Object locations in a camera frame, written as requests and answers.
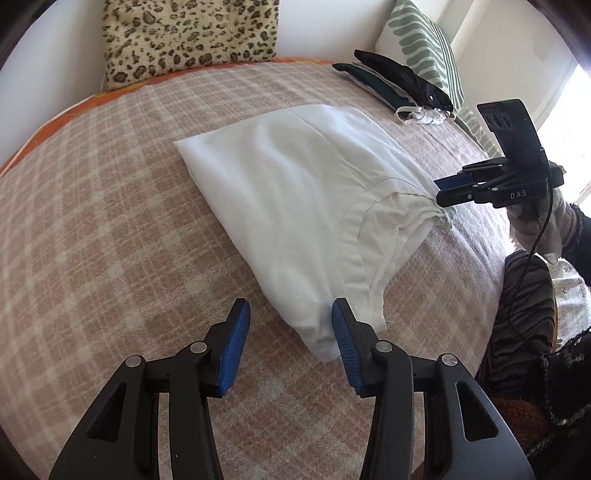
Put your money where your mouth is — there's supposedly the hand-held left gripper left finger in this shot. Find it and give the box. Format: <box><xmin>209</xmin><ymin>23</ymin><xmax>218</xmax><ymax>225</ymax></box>
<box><xmin>48</xmin><ymin>298</ymin><xmax>252</xmax><ymax>480</ymax></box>

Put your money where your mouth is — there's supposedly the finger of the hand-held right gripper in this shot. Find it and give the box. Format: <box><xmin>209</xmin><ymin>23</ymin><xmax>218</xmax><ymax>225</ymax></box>
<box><xmin>436</xmin><ymin>158</ymin><xmax>509</xmax><ymax>191</ymax></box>
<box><xmin>435</xmin><ymin>178</ymin><xmax>513</xmax><ymax>208</ymax></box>

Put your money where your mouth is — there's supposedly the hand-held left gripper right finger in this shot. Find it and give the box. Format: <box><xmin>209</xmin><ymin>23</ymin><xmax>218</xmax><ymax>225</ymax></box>
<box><xmin>331</xmin><ymin>298</ymin><xmax>536</xmax><ymax>480</ymax></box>

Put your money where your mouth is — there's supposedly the white t-shirt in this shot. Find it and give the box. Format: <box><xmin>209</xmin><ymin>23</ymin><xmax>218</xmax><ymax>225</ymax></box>
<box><xmin>174</xmin><ymin>104</ymin><xmax>455</xmax><ymax>365</ymax></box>

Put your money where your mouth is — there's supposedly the person's right forearm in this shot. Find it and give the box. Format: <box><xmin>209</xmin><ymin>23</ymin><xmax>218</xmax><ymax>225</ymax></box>
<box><xmin>561</xmin><ymin>202</ymin><xmax>591</xmax><ymax>271</ymax></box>

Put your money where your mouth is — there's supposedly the folded dark clothes stack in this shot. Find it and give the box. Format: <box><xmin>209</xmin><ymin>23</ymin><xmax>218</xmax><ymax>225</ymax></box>
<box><xmin>354</xmin><ymin>49</ymin><xmax>455</xmax><ymax>112</ymax></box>

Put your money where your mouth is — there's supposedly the person's right hand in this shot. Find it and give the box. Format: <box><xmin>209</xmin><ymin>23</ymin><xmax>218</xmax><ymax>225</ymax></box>
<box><xmin>508</xmin><ymin>188</ymin><xmax>578</xmax><ymax>265</ymax></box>

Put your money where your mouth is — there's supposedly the window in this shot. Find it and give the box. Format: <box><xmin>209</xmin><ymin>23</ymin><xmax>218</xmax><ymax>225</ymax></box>
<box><xmin>531</xmin><ymin>60</ymin><xmax>591</xmax><ymax>204</ymax></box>

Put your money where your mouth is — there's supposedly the dark green garment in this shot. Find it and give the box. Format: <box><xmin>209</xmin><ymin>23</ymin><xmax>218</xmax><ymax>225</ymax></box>
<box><xmin>332</xmin><ymin>63</ymin><xmax>416</xmax><ymax>109</ymax></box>

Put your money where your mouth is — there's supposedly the brown striped cloth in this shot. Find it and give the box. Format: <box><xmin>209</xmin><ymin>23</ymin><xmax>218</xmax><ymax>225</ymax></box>
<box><xmin>475</xmin><ymin>251</ymin><xmax>559</xmax><ymax>402</ymax></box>

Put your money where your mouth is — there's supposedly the green and white patterned pillow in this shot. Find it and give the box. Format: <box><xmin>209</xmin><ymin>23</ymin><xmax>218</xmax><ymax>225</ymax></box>
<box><xmin>375</xmin><ymin>0</ymin><xmax>499</xmax><ymax>158</ymax></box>

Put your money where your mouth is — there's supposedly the beige plaid blanket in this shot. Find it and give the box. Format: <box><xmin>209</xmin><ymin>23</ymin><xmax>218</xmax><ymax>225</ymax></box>
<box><xmin>0</xmin><ymin>58</ymin><xmax>513</xmax><ymax>480</ymax></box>

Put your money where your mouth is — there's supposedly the black fuzzy garment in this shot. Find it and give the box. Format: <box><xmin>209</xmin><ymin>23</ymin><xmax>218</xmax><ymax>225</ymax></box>
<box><xmin>526</xmin><ymin>337</ymin><xmax>591</xmax><ymax>480</ymax></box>

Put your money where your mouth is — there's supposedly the orange patterned bedsheet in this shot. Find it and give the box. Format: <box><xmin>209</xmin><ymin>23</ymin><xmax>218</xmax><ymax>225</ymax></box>
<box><xmin>0</xmin><ymin>55</ymin><xmax>338</xmax><ymax>178</ymax></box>

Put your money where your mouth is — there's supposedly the leopard print pillow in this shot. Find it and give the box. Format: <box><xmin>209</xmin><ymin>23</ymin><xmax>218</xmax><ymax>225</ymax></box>
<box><xmin>102</xmin><ymin>0</ymin><xmax>281</xmax><ymax>92</ymax></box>

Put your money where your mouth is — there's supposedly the white strappy garment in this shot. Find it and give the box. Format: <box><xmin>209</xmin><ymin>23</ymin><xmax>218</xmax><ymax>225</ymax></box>
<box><xmin>394</xmin><ymin>105</ymin><xmax>458</xmax><ymax>126</ymax></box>

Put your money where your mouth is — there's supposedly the black cable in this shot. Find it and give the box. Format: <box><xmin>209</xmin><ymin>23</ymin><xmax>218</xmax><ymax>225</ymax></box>
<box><xmin>503</xmin><ymin>148</ymin><xmax>555</xmax><ymax>352</ymax></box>

